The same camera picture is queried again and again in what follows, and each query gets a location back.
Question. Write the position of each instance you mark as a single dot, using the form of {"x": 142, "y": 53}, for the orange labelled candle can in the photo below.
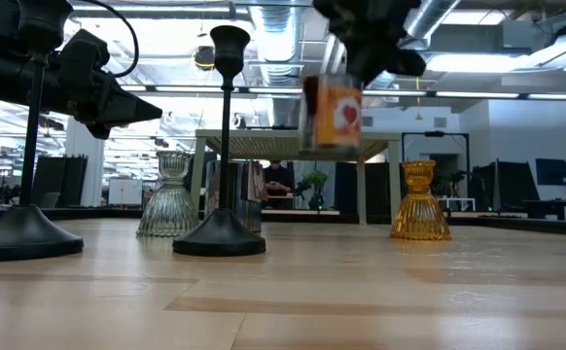
{"x": 334, "y": 116}

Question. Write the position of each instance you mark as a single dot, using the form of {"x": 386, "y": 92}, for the black metal candlestick holder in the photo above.
{"x": 220, "y": 233}
{"x": 20, "y": 233}

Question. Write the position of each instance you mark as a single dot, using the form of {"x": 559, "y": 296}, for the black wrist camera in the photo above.
{"x": 83, "y": 51}

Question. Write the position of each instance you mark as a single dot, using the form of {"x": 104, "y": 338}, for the blue wall screen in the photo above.
{"x": 553, "y": 171}

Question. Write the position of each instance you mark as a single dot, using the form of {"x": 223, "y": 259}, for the dark room divider panel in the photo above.
{"x": 59, "y": 180}

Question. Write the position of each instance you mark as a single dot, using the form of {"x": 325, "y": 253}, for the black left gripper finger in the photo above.
{"x": 134, "y": 109}

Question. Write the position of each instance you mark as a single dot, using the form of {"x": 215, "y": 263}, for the pale green perforated metal shelf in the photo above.
{"x": 263, "y": 143}

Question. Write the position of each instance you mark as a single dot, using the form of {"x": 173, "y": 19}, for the silver candle can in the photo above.
{"x": 250, "y": 204}

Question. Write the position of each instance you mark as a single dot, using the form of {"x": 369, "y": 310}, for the amber ribbed glass candle holder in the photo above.
{"x": 420, "y": 214}

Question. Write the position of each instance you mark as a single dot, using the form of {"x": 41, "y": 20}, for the person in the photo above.
{"x": 278, "y": 177}

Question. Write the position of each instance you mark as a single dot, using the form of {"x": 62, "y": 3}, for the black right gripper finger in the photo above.
{"x": 365, "y": 65}

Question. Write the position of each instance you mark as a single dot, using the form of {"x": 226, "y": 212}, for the white cabinet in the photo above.
{"x": 125, "y": 192}

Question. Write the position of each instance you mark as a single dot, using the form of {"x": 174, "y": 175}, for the black tubular stand frame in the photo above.
{"x": 467, "y": 165}

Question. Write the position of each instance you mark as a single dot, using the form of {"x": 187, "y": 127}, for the small potted office plant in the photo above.
{"x": 317, "y": 180}

